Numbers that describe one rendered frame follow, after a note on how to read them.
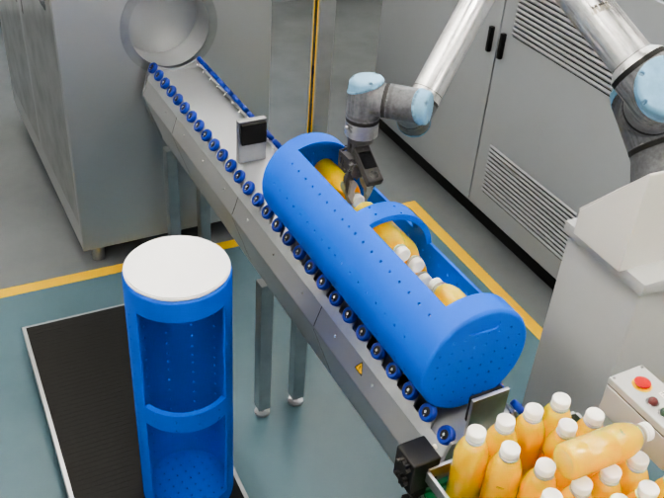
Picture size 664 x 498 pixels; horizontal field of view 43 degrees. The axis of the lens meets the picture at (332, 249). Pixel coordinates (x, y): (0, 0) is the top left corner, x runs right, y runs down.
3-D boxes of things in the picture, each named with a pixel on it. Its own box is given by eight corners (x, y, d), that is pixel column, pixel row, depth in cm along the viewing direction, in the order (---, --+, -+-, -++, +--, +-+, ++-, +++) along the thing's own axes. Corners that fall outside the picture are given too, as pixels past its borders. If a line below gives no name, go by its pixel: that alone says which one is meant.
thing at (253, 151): (263, 155, 291) (264, 115, 282) (268, 160, 288) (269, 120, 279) (236, 160, 287) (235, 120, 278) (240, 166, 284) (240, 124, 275)
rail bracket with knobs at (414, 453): (425, 462, 189) (431, 431, 183) (443, 486, 183) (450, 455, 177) (387, 477, 184) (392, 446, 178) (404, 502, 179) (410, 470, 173)
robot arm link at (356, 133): (385, 124, 222) (353, 130, 218) (383, 140, 224) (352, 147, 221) (369, 110, 228) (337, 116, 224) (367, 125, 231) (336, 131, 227)
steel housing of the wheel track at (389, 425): (209, 129, 367) (207, 55, 347) (513, 504, 215) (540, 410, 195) (145, 140, 355) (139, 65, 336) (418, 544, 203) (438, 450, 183)
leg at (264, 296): (266, 404, 322) (269, 275, 285) (272, 415, 318) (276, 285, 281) (252, 409, 319) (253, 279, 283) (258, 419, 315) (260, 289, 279)
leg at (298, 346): (298, 393, 327) (306, 265, 291) (305, 404, 323) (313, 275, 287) (285, 398, 325) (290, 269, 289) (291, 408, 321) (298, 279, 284)
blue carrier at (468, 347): (341, 207, 264) (352, 125, 248) (511, 391, 203) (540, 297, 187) (258, 222, 252) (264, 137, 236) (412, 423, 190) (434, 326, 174)
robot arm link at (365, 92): (382, 87, 211) (344, 80, 213) (377, 131, 218) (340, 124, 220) (390, 72, 218) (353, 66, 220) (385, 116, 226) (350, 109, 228)
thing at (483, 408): (493, 420, 197) (503, 381, 189) (500, 427, 195) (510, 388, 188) (458, 433, 192) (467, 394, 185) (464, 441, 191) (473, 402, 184)
